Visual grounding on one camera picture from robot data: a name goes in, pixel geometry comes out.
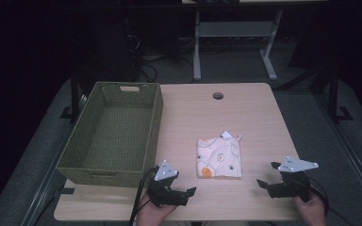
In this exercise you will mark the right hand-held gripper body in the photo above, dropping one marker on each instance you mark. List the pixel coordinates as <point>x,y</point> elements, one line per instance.
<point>297,164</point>

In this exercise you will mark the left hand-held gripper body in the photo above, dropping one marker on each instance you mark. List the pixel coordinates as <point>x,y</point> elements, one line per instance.
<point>165,172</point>

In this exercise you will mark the cream patterned cloth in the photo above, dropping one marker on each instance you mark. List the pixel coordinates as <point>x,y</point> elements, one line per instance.
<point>220,157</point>

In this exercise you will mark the green woven basket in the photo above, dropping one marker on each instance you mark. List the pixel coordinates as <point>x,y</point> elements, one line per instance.
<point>119,138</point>

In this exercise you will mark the person's left hand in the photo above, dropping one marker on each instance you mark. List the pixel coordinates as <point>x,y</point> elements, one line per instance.
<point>152,215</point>

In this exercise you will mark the person's right hand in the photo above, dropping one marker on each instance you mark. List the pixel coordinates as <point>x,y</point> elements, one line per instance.
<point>311,213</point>

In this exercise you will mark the black metal stand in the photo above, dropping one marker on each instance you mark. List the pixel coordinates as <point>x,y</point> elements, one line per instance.
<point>333,94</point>
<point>74,100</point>

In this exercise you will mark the black tape strip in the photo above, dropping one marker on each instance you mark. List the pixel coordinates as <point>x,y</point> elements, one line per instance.
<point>65,190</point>

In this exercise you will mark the grey metal floor rail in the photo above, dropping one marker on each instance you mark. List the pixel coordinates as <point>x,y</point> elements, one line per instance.
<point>355,163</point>
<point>42,191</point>

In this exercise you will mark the white metal table frame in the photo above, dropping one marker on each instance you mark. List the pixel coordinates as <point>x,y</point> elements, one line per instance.
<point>232,29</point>

